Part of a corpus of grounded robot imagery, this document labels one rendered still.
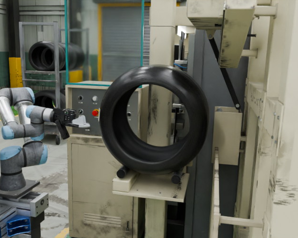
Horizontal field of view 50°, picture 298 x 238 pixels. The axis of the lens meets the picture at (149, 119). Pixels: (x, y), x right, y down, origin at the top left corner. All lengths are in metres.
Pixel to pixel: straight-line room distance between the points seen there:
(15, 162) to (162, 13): 1.17
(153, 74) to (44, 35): 11.36
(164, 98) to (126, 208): 0.94
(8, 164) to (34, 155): 0.15
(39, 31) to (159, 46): 11.09
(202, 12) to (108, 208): 1.69
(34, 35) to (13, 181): 11.21
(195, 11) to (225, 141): 0.85
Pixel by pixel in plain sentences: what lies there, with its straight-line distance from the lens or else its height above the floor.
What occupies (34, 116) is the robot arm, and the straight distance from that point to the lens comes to 1.87.
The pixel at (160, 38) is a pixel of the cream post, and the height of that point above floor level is 1.59.
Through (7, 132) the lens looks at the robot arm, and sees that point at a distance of 1.86.
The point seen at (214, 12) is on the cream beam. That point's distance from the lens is 1.25.
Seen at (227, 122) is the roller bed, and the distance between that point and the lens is 1.82.
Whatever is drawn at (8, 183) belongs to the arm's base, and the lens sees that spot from 2.02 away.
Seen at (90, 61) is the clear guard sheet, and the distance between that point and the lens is 2.30.
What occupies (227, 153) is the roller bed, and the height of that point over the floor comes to 0.97.
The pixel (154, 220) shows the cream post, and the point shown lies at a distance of 2.15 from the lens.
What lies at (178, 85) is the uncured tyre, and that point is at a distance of 1.51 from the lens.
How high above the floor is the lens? 1.51
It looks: 12 degrees down
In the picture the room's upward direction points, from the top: 2 degrees clockwise
